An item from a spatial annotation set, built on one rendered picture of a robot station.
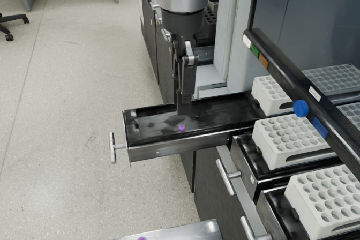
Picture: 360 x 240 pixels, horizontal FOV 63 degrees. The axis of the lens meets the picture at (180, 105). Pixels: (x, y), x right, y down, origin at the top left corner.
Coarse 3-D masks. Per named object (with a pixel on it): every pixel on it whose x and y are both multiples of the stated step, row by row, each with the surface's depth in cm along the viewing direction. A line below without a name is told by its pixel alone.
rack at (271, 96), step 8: (256, 80) 77; (264, 80) 78; (272, 80) 77; (256, 88) 77; (264, 88) 74; (272, 88) 74; (280, 88) 74; (256, 96) 78; (264, 96) 73; (272, 96) 73; (280, 96) 73; (288, 96) 72; (264, 104) 74; (272, 104) 71; (280, 104) 72; (288, 104) 78; (272, 112) 73; (280, 112) 74
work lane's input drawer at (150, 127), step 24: (216, 96) 79; (240, 96) 81; (144, 120) 74; (168, 120) 74; (192, 120) 74; (216, 120) 74; (240, 120) 74; (120, 144) 75; (144, 144) 68; (168, 144) 69; (192, 144) 71; (216, 144) 73
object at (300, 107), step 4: (300, 100) 51; (296, 104) 51; (300, 104) 50; (304, 104) 50; (296, 108) 51; (300, 108) 50; (304, 108) 50; (308, 108) 50; (296, 112) 52; (300, 112) 50; (304, 112) 50; (300, 116) 51; (304, 116) 51
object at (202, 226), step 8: (184, 224) 52; (192, 224) 52; (200, 224) 52; (208, 224) 52; (216, 224) 52; (144, 232) 51; (152, 232) 51; (160, 232) 51; (168, 232) 51; (176, 232) 51; (184, 232) 51; (192, 232) 51; (200, 232) 51; (208, 232) 51; (216, 232) 51
